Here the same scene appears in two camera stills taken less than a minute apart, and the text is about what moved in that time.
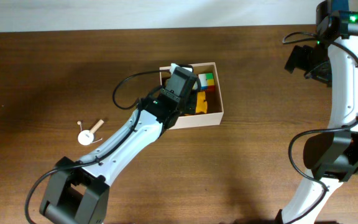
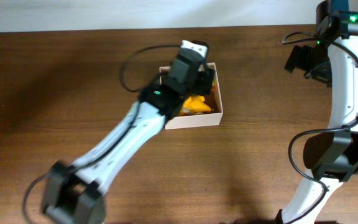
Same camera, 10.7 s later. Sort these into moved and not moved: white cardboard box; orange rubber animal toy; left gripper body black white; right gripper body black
Moved: left gripper body black white
Not moved: orange rubber animal toy; right gripper body black; white cardboard box
